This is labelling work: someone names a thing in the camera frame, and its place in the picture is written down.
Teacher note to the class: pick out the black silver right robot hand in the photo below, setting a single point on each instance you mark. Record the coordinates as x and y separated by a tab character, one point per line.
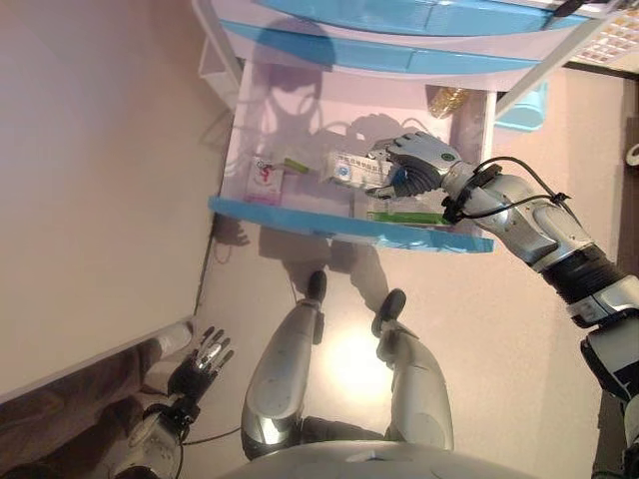
424	159

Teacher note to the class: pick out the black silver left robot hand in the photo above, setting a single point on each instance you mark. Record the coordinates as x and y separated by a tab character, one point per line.
199	364

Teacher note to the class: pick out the white blue medicine box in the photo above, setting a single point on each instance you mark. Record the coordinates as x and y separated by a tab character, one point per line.
349	169

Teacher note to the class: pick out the blue white cart drawer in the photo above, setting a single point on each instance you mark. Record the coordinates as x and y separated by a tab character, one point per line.
424	15
299	219
374	52

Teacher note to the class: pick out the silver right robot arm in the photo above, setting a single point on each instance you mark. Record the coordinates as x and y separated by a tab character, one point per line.
529	219

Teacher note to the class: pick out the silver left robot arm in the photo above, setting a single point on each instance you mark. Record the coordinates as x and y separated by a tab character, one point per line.
155	434

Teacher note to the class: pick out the green white medicine box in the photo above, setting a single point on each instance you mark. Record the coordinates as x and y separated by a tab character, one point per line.
404	215

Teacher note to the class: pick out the small green medicine pack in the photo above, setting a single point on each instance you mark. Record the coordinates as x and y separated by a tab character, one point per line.
297	164

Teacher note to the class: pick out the pink white medicine box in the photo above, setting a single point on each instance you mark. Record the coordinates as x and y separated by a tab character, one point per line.
264	182

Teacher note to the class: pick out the gold blister pack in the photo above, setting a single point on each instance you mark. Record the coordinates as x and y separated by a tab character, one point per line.
449	100

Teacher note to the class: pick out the silver left robot leg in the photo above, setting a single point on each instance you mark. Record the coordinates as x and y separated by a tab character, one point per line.
279	379

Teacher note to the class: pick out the silver robot leg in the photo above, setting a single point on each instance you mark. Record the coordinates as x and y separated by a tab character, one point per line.
279	379
419	389

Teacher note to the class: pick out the light blue lidded bin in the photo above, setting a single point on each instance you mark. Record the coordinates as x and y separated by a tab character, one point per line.
524	107

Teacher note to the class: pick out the brown trousers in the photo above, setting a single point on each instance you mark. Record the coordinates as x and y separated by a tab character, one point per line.
65	399

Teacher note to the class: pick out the white medical cart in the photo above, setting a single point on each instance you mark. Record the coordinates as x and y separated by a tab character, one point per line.
549	65

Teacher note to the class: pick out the grey robot torso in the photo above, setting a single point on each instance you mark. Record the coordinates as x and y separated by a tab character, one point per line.
374	459

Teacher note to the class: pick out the black cart key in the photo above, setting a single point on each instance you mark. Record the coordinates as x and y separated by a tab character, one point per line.
569	6

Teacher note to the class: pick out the white lattice basket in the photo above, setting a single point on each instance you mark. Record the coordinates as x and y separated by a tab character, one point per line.
604	37

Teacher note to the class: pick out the silver right robot leg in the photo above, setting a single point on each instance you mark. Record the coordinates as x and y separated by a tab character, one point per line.
419	389

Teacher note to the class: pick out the clear cart side bin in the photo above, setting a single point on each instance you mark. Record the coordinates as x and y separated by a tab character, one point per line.
214	60

